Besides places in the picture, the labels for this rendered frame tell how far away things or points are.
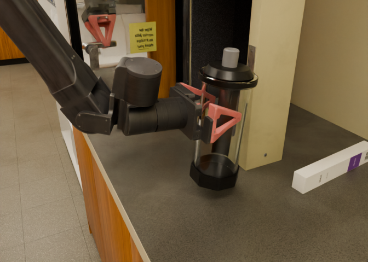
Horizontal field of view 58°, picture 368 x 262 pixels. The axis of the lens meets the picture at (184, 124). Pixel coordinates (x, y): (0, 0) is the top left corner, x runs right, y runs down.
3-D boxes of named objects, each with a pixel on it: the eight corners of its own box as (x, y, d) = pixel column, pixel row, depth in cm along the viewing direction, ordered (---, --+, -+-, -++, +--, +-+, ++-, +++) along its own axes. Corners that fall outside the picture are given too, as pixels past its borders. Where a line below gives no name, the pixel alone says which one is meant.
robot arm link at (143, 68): (91, 100, 60) (75, 128, 53) (92, 41, 54) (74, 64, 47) (156, 113, 61) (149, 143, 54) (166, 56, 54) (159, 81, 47)
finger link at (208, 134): (228, 89, 63) (184, 93, 59) (251, 103, 57) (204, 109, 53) (223, 122, 66) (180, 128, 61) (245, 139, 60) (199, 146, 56)
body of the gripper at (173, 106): (178, 85, 63) (141, 88, 60) (205, 105, 55) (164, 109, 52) (176, 116, 66) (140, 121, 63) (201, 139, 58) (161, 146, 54)
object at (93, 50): (100, 69, 81) (98, 46, 78) (91, 71, 80) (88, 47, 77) (97, 68, 82) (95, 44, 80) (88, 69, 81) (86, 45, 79)
